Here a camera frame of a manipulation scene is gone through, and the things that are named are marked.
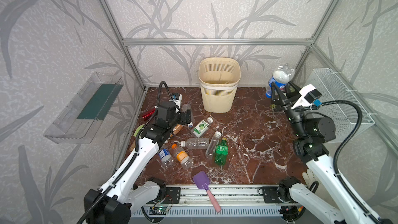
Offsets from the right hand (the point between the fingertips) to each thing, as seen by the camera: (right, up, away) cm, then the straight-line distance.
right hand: (279, 76), depth 54 cm
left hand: (-37, -11, +23) cm, 45 cm away
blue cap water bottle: (-48, -39, +27) cm, 67 cm away
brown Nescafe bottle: (-45, -27, +39) cm, 65 cm away
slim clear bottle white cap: (-23, -33, +30) cm, 50 cm away
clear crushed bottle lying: (-33, -33, +32) cm, 56 cm away
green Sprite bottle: (-18, -37, +30) cm, 51 cm away
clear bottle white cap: (-40, -13, +49) cm, 65 cm away
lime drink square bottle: (-29, -25, +39) cm, 55 cm away
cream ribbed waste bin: (-18, +7, +53) cm, 57 cm away
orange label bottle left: (-39, -39, +26) cm, 61 cm away
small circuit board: (-49, -60, +16) cm, 79 cm away
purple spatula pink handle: (-29, -49, +22) cm, 61 cm away
